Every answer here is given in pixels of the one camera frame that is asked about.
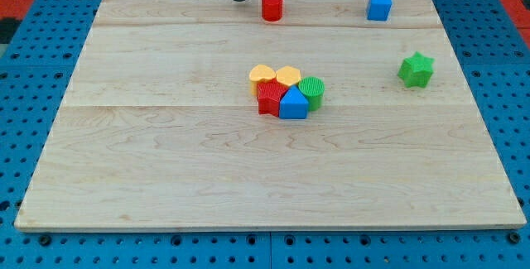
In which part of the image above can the red cylinder block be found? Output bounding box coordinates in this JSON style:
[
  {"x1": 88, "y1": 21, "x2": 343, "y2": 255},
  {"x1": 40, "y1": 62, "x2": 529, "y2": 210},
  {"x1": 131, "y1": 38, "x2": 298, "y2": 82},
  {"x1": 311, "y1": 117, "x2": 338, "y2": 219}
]
[{"x1": 262, "y1": 0, "x2": 283, "y2": 22}]

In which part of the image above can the red star block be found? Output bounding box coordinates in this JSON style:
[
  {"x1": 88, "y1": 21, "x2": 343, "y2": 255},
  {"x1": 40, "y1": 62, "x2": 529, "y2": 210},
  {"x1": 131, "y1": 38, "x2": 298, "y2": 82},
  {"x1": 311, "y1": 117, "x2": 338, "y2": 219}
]
[{"x1": 257, "y1": 80, "x2": 288, "y2": 117}]

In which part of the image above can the blue pentagon block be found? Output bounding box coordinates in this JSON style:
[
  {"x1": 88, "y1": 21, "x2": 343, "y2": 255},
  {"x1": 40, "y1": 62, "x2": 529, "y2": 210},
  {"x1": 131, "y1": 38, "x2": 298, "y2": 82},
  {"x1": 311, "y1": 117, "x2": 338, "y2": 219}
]
[{"x1": 279, "y1": 86, "x2": 309, "y2": 119}]

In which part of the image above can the yellow heart block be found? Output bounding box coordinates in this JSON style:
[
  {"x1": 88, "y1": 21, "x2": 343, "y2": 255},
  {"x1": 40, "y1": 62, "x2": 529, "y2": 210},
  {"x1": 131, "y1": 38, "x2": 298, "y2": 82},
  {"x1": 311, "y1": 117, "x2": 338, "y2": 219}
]
[{"x1": 248, "y1": 64, "x2": 276, "y2": 96}]

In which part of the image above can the yellow hexagon block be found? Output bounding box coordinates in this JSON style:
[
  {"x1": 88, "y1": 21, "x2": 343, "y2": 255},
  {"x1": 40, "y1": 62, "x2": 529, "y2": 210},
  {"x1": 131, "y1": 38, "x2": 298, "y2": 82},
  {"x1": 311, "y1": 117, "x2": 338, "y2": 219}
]
[{"x1": 276, "y1": 65, "x2": 301, "y2": 88}]

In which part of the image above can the green cylinder block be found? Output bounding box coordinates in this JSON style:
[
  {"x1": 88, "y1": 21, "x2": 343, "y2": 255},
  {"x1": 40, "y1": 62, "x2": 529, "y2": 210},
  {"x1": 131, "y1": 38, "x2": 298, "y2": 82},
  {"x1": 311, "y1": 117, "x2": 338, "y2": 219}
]
[{"x1": 298, "y1": 76, "x2": 325, "y2": 112}]

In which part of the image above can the wooden board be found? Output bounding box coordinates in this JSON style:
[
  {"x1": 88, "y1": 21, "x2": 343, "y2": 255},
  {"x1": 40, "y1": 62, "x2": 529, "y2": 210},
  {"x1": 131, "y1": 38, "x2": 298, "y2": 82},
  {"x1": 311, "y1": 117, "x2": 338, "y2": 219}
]
[{"x1": 15, "y1": 0, "x2": 526, "y2": 233}]

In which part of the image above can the green star block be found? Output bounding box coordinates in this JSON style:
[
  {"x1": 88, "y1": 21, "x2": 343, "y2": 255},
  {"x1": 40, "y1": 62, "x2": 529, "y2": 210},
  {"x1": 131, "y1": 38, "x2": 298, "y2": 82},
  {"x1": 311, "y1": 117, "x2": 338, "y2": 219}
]
[{"x1": 397, "y1": 51, "x2": 435, "y2": 88}]

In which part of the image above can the blue cube block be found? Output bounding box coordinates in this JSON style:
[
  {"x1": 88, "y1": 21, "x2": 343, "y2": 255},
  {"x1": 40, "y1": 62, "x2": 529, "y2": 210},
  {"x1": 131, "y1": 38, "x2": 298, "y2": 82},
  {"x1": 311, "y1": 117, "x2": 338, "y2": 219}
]
[{"x1": 366, "y1": 0, "x2": 393, "y2": 22}]

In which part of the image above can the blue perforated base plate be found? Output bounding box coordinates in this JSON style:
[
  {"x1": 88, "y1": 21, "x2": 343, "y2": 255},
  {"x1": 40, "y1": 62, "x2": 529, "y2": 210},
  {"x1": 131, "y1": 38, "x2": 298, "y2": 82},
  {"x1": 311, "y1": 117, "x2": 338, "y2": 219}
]
[{"x1": 1, "y1": 0, "x2": 529, "y2": 268}]

